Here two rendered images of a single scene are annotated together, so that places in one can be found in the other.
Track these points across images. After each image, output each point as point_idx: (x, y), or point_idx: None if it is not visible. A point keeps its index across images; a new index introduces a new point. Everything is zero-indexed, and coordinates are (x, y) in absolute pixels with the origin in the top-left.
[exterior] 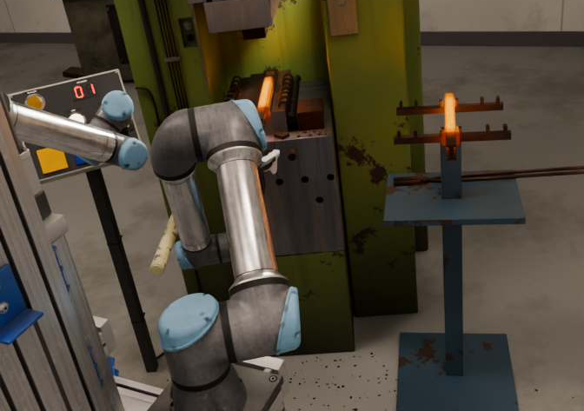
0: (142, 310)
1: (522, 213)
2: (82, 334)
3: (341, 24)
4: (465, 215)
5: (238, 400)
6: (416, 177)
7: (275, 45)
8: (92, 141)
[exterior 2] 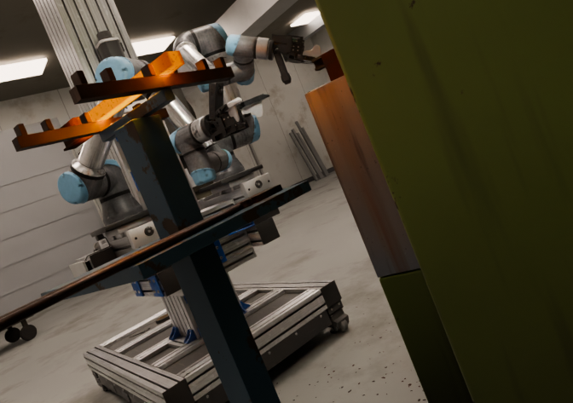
0: None
1: (49, 290)
2: (119, 156)
3: None
4: (128, 253)
5: (103, 219)
6: (253, 196)
7: None
8: (193, 70)
